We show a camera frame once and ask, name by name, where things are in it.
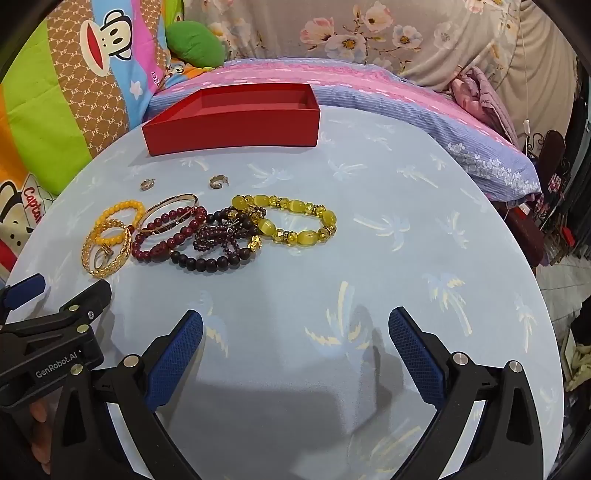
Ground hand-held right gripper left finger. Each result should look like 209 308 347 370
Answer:
51 309 204 480

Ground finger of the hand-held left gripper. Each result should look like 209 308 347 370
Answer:
54 279 113 334
0 274 47 324

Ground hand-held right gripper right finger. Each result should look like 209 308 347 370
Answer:
388 307 543 480

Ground wide gold chain bracelet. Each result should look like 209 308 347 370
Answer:
82 219 134 278

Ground dark red bead bracelet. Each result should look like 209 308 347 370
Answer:
130 206 208 263

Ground black bead bracelet gold charms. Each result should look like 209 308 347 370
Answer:
170 208 266 273

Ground orange bead bracelet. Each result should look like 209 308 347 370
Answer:
95 199 146 245

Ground small purple bead bracelet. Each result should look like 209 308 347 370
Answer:
193 210 259 259

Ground rose gold bangle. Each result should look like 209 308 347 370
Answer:
139 193 200 235

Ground yellow glass bead bracelet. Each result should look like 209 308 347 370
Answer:
231 194 338 247

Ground red cardboard box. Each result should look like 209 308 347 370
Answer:
141 83 321 158

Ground person's left hand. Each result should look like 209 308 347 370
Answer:
28 396 54 476

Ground light blue palm print tablecloth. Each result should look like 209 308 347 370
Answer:
0 104 561 480

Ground colourful monkey print blanket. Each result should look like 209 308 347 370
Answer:
0 0 222 287

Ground dark wooden chair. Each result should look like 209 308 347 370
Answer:
505 129 568 278

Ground pink quilted cloth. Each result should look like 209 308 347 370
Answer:
450 67 520 144

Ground pink purple striped pillow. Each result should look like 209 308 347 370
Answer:
152 58 541 204

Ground green pillow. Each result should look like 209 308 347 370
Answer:
165 19 228 70

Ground grey floral sheet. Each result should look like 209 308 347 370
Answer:
182 0 578 93

